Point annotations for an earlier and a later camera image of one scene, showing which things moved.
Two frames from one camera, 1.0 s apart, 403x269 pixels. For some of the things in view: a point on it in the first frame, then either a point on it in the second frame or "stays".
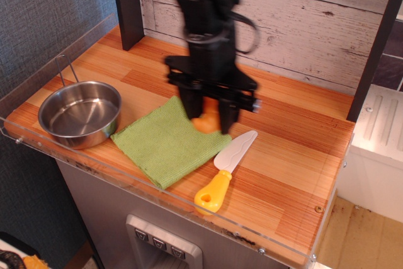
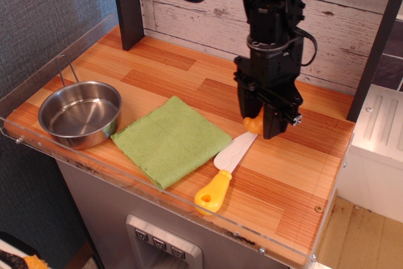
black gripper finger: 229,110 -> 275,122
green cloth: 165,143 stays
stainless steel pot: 79,114 stays
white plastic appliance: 371,175 stays
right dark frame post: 369,74 stays
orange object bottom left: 34,262 stays
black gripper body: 212,65 -> 274,71
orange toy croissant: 208,121 -> 256,124
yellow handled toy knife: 210,194 stays
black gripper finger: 193,99 -> 251,100
